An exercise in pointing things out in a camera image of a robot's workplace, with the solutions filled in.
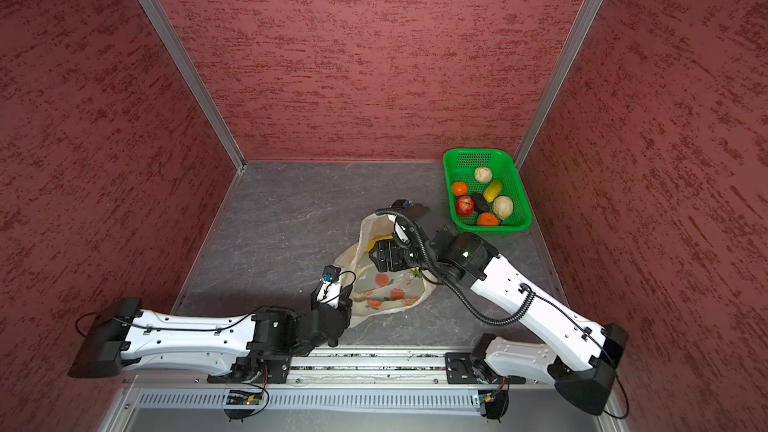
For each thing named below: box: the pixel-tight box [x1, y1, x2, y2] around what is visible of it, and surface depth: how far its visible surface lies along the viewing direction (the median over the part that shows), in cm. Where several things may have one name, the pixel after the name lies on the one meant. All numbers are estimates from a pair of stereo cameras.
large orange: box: [478, 212, 499, 227], surface depth 101 cm
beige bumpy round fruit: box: [492, 195, 513, 221], surface depth 103 cm
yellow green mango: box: [483, 179, 503, 203], surface depth 109 cm
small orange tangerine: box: [452, 181, 468, 197], surface depth 109 cm
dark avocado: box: [471, 192, 491, 213], surface depth 105 cm
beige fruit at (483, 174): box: [474, 166, 493, 183], surface depth 113 cm
